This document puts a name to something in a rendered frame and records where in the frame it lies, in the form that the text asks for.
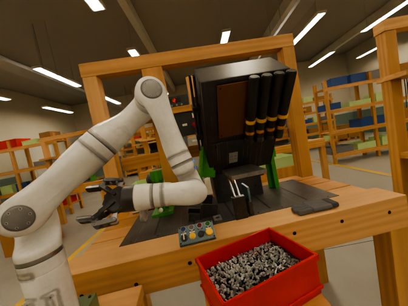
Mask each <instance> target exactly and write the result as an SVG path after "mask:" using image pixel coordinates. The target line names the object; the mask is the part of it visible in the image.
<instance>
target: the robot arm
mask: <svg viewBox="0 0 408 306"><path fill-rule="evenodd" d="M134 95H135V98H134V99H133V100H132V101H131V102H130V103H129V105H128V106H127V107H126V108H125V109H123V110H122V111H121V112H120V113H119V114H117V115H116V116H114V117H112V118H109V119H107V120H104V121H102V122H101V123H98V124H96V125H95V126H93V127H92V128H90V129H89V130H88V131H87V132H86V133H84V134H83V135H82V136H81V137H80V138H79V139H78V140H77V141H76V142H74V143H73V144H72V145H71V146H70V147H69V148H68V149H67V150H66V151H65V152H64V153H63V154H62V155H61V156H60V157H59V158H58V159H57V160H56V161H55V162H54V163H53V164H52V166H51V167H50V168H49V169H48V170H47V171H46V172H44V173H43V174H42V175H41V176H39V177H38V178H37V179H36V180H34V181H33V182H31V183H30V184H29V185H27V186H26V187H25V188H24V189H22V190H20V191H19V192H18V193H16V194H15V195H13V196H12V197H10V198H9V199H7V200H6V201H4V202H3V203H2V204H1V205H0V235H2V236H5V237H14V240H15V246H14V250H13V255H12V260H13V264H14V267H15V270H16V274H17V277H18V281H19V285H20V287H21V291H22V295H23V298H24V301H25V302H24V303H23V306H80V304H79V301H78V297H77V293H76V290H75V286H74V283H73V279H72V275H71V272H70V268H69V263H68V260H67V256H66V252H65V249H64V245H63V239H62V229H61V224H60V219H59V216H58V211H57V207H58V206H59V205H60V204H61V203H62V202H63V200H64V199H65V198H66V197H67V196H68V195H69V194H70V193H71V192H72V191H73V190H74V189H76V188H77V187H78V186H80V185H81V184H82V183H83V182H85V181H86V180H87V179H89V178H90V177H91V176H92V175H94V174H95V173H96V172H97V171H98V170H99V169H101V168H102V167H103V166H104V165H105V164H106V163H107V162H108V161H109V160H110V159H111V158H112V157H113V156H114V155H115V154H116V153H117V152H118V151H119V150H120V149H121V148H122V147H123V146H124V145H125V144H126V143H127V142H128V141H129V139H130V138H131V137H132V136H133V135H134V134H135V133H136V132H137V131H138V130H139V129H140V128H141V127H142V126H143V125H144V124H146V123H147V122H148V121H149V120H151V119H152V120H153V122H154V124H155V127H156V130H157V132H158V136H159V138H160V142H161V145H162V148H163V151H164V153H165V156H166V158H167V160H168V163H169V165H170V167H171V169H172V171H173V173H174V174H175V175H176V176H177V179H178V182H177V183H171V182H163V183H145V184H138V185H127V186H124V187H123V185H124V184H125V182H124V180H123V178H104V179H103V181H102V183H100V184H98V185H89V186H87V187H86V188H85V190H86V191H87V192H98V191H101V190H103V191H104V192H106V195H104V200H103V203H102V206H103V207H101V208H100V209H99V210H98V212H96V213H95V214H94V215H93V216H91V215H90V216H81V217H76V221H77V222H79V223H80V224H86V223H92V226H93V227H94V228H95V229H96V230H98V229H102V228H106V227H109V226H114V225H118V224H119V221H118V214H119V213H128V212H133V211H140V221H141V222H144V221H147V219H148V210H149V209H152V208H159V207H164V206H171V205H175V206H189V205H197V204H199V203H202V202H203V201H204V200H205V199H206V197H207V194H208V190H207V187H206V185H205V184H204V183H203V182H202V179H201V178H200V176H199V173H198V172H197V170H196V167H195V164H194V160H193V159H192V157H191V154H190V152H189V150H188V148H187V146H186V144H185V141H184V139H183V137H182V135H181V133H180V130H179V127H178V126H177V123H176V120H175V118H174V114H173V112H172V109H171V105H170V102H169V98H168V94H167V91H166V88H165V86H164V84H163V83H162V82H161V81H160V80H159V79H157V78H155V77H153V76H145V77H143V78H141V79H139V80H138V82H137V83H136V86H135V91H134ZM108 185H117V187H115V188H114V189H112V188H110V187H108ZM105 210H106V212H104V211H105ZM111 213H112V214H113V215H112V216H110V217H109V218H108V219H103V218H106V217H107V216H108V215H110V214H111ZM102 219H103V220H102Z"/></svg>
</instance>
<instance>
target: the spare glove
mask: <svg viewBox="0 0 408 306"><path fill-rule="evenodd" d="M338 206H339V203H338V202H336V201H334V200H332V199H329V198H326V199H322V200H321V199H317V200H306V201H302V203H298V204H294V205H292V206H291V210H292V211H293V212H294V213H295V214H298V215H299V216H301V215H304V214H309V213H312V212H314V213H316V212H320V211H325V210H328V209H332V208H334V207H338Z"/></svg>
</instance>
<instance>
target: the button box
mask: <svg viewBox="0 0 408 306"><path fill-rule="evenodd" d="M206 222H207V221H206ZM208 222H209V225H208V226H207V225H205V222H201V224H202V226H201V227H200V228H199V227H197V224H198V223H196V224H192V225H193V226H194V228H193V229H189V226H190V225H188V226H183V227H185V228H186V229H185V230H184V231H181V227H180V228H178V238H179V245H180V247H185V246H188V245H193V244H196V243H200V242H206V241H209V240H213V239H216V234H215V231H214V226H213V221H212V220H209V221H208ZM208 228H211V229H212V231H213V233H212V234H211V235H210V236H209V235H207V234H206V229H208ZM199 231H203V232H204V235H203V236H202V237H200V236H199V235H198V232H199ZM191 233H195V238H194V239H191V238H190V236H189V235H190V234H191ZM183 234H186V235H187V240H186V241H182V240H181V236H182V235H183Z"/></svg>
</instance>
